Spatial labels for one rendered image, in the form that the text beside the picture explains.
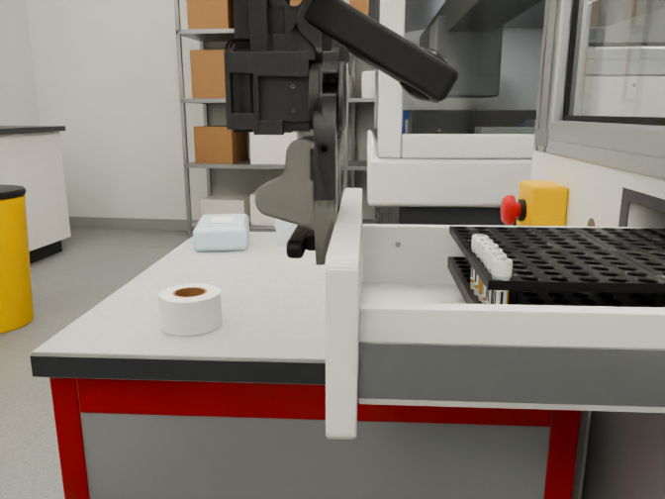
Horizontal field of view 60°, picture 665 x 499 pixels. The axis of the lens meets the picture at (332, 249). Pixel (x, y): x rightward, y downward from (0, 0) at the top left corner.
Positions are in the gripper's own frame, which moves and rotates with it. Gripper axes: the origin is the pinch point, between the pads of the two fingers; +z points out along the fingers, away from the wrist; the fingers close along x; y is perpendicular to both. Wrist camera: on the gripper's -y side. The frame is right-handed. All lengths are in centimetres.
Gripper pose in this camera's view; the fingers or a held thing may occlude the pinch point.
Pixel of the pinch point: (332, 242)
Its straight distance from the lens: 44.9
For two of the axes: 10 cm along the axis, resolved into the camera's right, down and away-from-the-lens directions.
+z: -0.1, 9.7, 2.3
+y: -10.0, -0.2, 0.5
